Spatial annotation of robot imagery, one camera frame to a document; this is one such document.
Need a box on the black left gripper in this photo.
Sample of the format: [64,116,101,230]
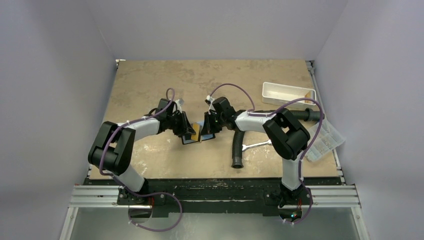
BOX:
[166,110,195,136]

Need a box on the gold credit card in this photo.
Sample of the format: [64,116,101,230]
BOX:
[190,122,203,143]
[304,90,315,99]

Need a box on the black leather card holder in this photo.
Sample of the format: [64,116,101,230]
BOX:
[181,121,216,145]

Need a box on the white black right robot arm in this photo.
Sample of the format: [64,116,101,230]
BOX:
[202,96,311,204]

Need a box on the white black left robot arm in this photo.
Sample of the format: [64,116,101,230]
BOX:
[88,98,195,205]

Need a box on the silver open-end wrench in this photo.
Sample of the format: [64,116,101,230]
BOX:
[241,139,272,152]

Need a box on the white plastic tray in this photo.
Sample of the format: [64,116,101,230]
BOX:
[262,82,317,106]

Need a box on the clear plastic organizer box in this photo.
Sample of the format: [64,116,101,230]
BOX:
[305,119,346,162]

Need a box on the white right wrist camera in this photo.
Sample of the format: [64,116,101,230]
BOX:
[205,95,216,113]

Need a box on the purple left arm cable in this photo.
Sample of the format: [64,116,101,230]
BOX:
[98,87,184,233]

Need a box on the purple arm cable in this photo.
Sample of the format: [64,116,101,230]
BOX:
[98,87,184,233]
[206,83,325,226]

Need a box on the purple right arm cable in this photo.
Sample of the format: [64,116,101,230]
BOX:
[206,83,325,226]

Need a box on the black aluminium base frame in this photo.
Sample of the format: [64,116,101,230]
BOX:
[69,177,361,218]

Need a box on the grey corrugated hose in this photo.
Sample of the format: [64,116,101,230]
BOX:
[231,107,325,170]

